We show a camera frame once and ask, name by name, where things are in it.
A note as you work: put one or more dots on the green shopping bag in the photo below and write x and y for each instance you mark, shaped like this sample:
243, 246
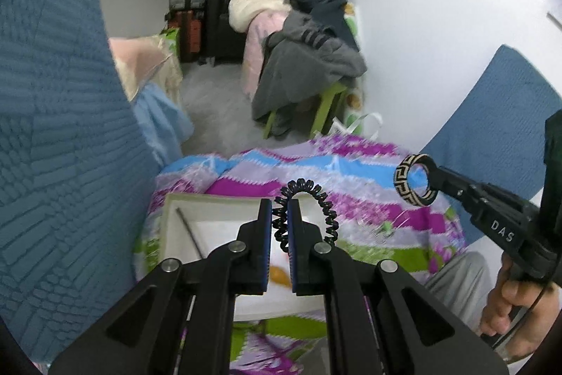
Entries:
171, 45

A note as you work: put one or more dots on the white tray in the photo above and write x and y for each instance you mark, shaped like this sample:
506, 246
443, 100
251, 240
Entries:
219, 221

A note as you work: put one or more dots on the thin metal hair stick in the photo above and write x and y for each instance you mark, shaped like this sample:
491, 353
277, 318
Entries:
189, 232

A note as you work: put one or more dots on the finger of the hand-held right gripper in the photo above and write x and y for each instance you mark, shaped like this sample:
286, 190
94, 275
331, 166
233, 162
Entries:
461, 199
456, 179

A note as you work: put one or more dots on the red and black suitcase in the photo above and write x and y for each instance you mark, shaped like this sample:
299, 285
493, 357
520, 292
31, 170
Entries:
186, 36

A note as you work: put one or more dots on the colourful striped floral blanket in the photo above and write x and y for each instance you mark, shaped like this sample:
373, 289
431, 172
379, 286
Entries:
373, 225

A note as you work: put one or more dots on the green plastic stool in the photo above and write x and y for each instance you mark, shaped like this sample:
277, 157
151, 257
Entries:
327, 102

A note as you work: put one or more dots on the person's grey pants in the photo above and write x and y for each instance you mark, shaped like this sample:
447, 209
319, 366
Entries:
456, 282

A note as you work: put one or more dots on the pink and beige bedding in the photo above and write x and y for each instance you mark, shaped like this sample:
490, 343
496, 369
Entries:
140, 63

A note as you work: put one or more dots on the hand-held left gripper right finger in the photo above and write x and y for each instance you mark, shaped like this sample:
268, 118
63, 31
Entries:
295, 243

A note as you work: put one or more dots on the black patterned bangle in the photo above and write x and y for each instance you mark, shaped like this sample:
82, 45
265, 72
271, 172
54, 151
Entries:
401, 181

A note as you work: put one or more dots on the person's right hand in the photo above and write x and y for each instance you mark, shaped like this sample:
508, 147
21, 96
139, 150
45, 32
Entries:
500, 304

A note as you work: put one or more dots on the cream fleece garment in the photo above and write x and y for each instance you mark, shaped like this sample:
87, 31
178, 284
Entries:
252, 4

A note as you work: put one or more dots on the grey hoodie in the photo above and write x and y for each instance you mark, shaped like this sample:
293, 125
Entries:
303, 67

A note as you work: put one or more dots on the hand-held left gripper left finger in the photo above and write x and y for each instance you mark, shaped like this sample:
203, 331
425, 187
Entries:
263, 243

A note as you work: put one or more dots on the blue quilted cushion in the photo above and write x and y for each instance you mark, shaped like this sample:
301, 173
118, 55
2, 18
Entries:
57, 137
496, 116

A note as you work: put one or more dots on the pink fleece blanket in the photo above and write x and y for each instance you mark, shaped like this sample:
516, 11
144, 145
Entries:
259, 50

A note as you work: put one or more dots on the light blue cloth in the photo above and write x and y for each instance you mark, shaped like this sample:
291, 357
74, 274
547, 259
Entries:
158, 120

